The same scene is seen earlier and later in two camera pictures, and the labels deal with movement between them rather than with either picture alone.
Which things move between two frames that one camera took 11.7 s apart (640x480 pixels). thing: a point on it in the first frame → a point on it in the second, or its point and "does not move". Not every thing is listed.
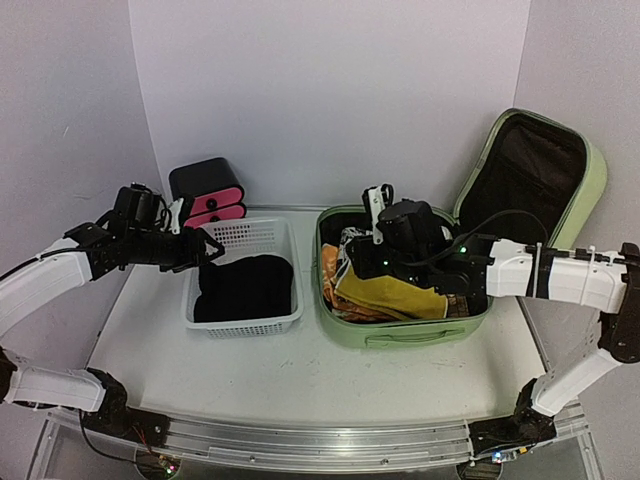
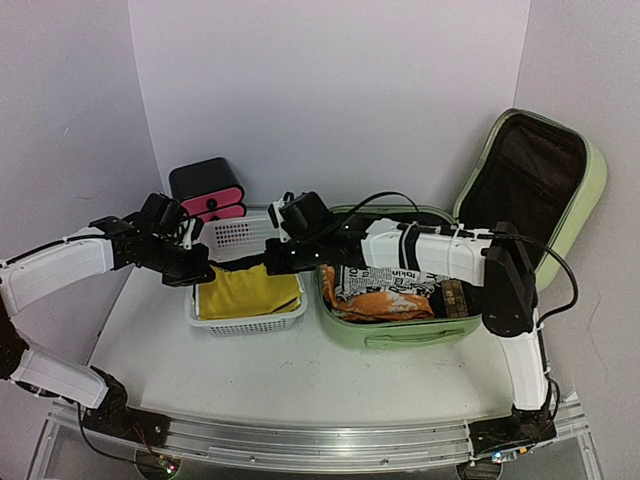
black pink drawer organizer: x=210 y=191 does not move
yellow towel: x=395 y=295 → x=246 y=293
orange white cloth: x=345 y=308 does not move
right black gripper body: x=360 y=255 → x=273 y=257
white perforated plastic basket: x=242 y=238 does not move
